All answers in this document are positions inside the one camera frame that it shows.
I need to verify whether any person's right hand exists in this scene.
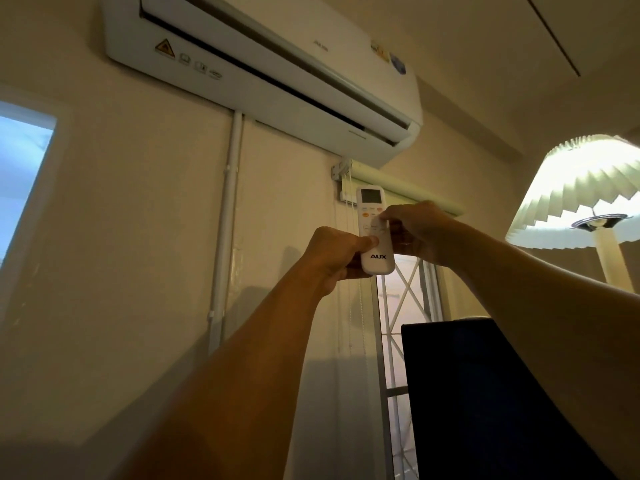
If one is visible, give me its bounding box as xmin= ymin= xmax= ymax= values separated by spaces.
xmin=376 ymin=201 xmax=463 ymax=268

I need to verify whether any person's left hand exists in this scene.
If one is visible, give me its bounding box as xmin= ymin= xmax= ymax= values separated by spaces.
xmin=298 ymin=226 xmax=380 ymax=297

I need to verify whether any white remote control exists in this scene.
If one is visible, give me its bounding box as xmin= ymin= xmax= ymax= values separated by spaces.
xmin=358 ymin=187 xmax=396 ymax=275

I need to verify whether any person's right forearm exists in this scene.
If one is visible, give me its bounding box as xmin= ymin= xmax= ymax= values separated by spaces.
xmin=440 ymin=220 xmax=640 ymax=480

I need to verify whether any person's left forearm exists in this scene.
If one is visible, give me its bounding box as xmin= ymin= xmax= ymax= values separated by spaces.
xmin=120 ymin=262 xmax=341 ymax=480

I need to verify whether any window with lattice grille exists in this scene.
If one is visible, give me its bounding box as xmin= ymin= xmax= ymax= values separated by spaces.
xmin=372 ymin=255 xmax=446 ymax=480

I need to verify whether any white pipe conduit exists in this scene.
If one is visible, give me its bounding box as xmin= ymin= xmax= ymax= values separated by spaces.
xmin=207 ymin=111 xmax=244 ymax=355

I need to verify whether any dark monitor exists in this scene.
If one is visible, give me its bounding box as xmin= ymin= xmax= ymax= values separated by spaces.
xmin=401 ymin=317 xmax=618 ymax=480

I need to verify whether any pleated white lamp shade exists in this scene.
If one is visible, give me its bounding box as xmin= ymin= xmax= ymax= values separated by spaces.
xmin=505 ymin=135 xmax=640 ymax=250

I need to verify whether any cream lamp pole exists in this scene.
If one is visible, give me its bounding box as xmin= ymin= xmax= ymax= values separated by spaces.
xmin=594 ymin=227 xmax=636 ymax=294

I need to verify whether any blind bead chain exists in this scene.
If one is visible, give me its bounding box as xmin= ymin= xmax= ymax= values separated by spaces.
xmin=334 ymin=192 xmax=368 ymax=355

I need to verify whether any white wall air conditioner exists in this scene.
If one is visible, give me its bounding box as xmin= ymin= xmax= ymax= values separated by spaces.
xmin=101 ymin=0 xmax=424 ymax=169

